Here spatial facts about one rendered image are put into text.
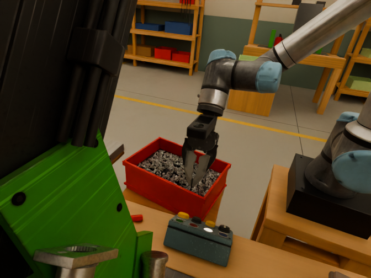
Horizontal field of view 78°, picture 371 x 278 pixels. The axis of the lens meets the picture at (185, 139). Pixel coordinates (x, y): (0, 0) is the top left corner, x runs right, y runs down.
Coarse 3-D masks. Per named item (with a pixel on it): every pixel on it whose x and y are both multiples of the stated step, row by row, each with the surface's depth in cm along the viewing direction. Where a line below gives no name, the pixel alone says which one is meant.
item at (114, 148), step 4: (104, 140) 49; (108, 140) 49; (108, 144) 47; (112, 144) 48; (116, 144) 48; (120, 144) 48; (108, 148) 46; (112, 148) 46; (116, 148) 46; (120, 148) 47; (108, 152) 45; (112, 152) 45; (116, 152) 46; (120, 152) 48; (112, 156) 45; (116, 156) 47; (120, 156) 48; (112, 160) 45; (116, 160) 47; (112, 164) 46
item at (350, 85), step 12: (360, 24) 423; (360, 36) 401; (348, 48) 445; (360, 48) 404; (360, 60) 409; (348, 72) 426; (336, 84) 466; (348, 84) 450; (360, 84) 433; (336, 96) 451; (360, 96) 434
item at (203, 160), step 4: (200, 156) 58; (204, 156) 58; (208, 156) 58; (200, 160) 58; (204, 160) 58; (208, 160) 58; (200, 164) 58; (204, 164) 58; (200, 168) 58; (204, 168) 58; (196, 172) 58; (200, 172) 58; (204, 172) 58; (196, 176) 58; (200, 176) 58; (192, 180) 58; (196, 180) 58; (192, 184) 59; (196, 184) 59
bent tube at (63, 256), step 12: (36, 252) 18; (48, 252) 17; (60, 252) 18; (72, 252) 18; (84, 252) 19; (96, 252) 19; (108, 252) 20; (60, 264) 17; (72, 264) 16; (84, 264) 17; (96, 264) 19; (60, 276) 18; (72, 276) 18; (84, 276) 18
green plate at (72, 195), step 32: (32, 160) 19; (64, 160) 20; (96, 160) 24; (0, 192) 16; (32, 192) 18; (64, 192) 20; (96, 192) 24; (32, 224) 18; (64, 224) 20; (96, 224) 24; (128, 224) 30; (32, 256) 18; (128, 256) 29
